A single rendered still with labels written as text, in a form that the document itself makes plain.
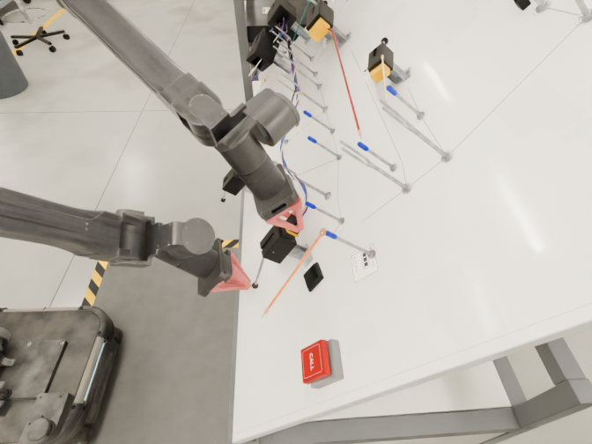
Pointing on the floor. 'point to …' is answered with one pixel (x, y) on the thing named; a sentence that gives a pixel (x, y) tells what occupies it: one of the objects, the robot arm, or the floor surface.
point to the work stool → (36, 33)
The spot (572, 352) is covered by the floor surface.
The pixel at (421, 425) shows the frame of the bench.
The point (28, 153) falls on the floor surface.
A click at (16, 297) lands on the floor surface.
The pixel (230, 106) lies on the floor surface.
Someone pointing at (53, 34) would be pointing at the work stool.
